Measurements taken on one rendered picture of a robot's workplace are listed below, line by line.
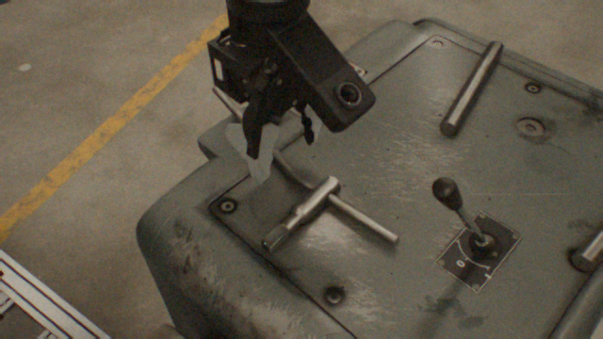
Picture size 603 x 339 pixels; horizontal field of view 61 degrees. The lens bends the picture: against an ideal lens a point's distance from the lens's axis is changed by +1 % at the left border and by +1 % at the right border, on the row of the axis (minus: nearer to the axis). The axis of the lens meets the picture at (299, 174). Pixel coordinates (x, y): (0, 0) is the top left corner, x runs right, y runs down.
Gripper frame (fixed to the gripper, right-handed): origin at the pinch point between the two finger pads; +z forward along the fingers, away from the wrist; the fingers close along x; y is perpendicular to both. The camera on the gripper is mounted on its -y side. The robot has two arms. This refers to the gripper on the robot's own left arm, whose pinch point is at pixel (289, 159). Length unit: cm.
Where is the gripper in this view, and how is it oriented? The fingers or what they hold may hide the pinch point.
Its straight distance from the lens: 56.1
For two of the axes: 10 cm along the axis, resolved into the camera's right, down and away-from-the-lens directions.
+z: 0.0, 6.5, 7.6
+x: -6.9, 5.5, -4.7
